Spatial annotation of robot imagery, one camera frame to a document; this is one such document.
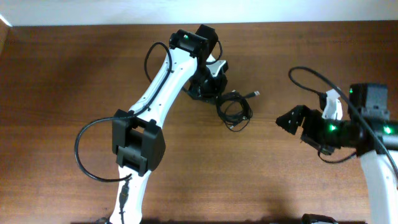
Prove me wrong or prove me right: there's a black USB cable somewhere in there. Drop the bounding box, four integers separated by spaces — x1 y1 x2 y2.
215 90 261 133

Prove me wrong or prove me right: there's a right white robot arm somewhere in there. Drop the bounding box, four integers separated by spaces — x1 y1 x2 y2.
276 83 397 223

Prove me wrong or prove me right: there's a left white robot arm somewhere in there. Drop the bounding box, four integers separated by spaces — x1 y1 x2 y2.
109 24 228 223

